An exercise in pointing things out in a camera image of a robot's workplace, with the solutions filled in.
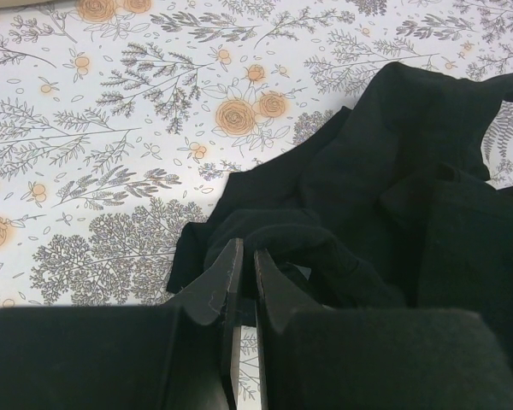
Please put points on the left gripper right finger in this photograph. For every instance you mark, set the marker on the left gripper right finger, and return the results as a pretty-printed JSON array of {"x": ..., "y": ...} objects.
[{"x": 279, "y": 302}]

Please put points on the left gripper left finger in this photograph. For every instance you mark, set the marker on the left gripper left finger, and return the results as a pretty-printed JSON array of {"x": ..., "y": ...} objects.
[{"x": 201, "y": 368}]

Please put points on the black t shirt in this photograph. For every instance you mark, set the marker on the black t shirt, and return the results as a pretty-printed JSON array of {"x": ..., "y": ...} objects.
[{"x": 388, "y": 204}]

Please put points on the floral table mat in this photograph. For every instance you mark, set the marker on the floral table mat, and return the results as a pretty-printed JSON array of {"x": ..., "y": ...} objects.
[{"x": 120, "y": 121}]

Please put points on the folded beige t shirt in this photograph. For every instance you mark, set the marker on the folded beige t shirt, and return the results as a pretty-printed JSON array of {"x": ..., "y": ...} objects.
[{"x": 4, "y": 4}]

